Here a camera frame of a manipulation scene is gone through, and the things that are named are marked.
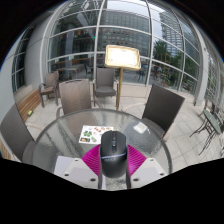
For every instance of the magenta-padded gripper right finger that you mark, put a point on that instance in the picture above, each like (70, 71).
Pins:
(136, 160)

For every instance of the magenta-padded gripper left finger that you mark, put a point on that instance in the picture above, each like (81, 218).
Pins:
(90, 160)

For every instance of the black computer mouse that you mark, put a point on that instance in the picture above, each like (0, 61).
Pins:
(113, 153)

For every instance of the white mouse pad black drawing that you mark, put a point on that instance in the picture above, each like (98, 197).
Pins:
(61, 164)

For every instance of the colourful picture menu sheet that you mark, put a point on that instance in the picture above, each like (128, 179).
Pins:
(90, 135)

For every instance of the dark brown wicker chair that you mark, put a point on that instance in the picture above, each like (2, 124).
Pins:
(163, 106)

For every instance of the brown wicker chair wide back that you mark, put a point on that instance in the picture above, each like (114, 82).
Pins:
(75, 95)

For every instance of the dark grey wicker chair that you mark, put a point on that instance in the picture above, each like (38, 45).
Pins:
(15, 131)

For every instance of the wooden slat bench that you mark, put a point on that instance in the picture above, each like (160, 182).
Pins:
(28, 105)

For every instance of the dark metal folding table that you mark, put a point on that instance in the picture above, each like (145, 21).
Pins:
(213, 121)

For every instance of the gold-framed menu stand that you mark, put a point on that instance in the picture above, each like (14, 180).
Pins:
(122, 56)

